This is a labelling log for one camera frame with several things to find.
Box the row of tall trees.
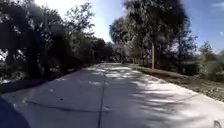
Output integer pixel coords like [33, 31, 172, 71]
[109, 0, 224, 79]

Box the row of dark trees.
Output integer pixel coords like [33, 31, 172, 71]
[0, 0, 114, 84]

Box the grass verge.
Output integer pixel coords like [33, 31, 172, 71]
[128, 63, 224, 103]
[0, 64, 84, 95]

